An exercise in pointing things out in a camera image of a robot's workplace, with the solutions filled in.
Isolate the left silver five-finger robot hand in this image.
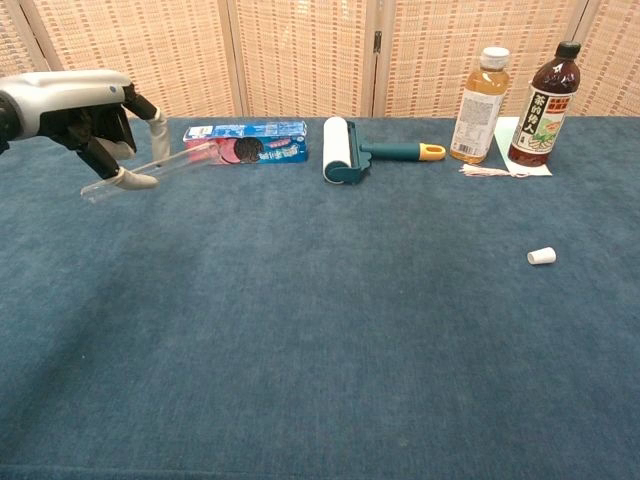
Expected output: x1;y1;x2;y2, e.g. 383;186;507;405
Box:
0;69;169;192

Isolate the clear glass test tube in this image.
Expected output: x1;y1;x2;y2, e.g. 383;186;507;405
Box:
79;141;217;204

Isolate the small white tube stopper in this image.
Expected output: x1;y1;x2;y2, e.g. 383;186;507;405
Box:
526;245;558;267

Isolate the bamboo folding screen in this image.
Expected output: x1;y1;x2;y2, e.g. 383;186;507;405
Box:
0;0;640;126

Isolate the blue cookie box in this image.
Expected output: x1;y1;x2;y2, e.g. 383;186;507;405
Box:
182;120;309;166

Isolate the teal lint roller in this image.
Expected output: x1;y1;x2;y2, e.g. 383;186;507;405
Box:
322;116;447;186

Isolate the blue table cloth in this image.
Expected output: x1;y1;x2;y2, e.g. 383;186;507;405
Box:
0;116;640;480

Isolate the light tea bottle white cap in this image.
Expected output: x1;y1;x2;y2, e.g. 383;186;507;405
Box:
449;46;511;165

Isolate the white paper card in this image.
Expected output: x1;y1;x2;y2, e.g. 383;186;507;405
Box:
492;116;554;178

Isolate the dark tea bottle black cap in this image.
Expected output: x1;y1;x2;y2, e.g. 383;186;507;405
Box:
507;40;583;168

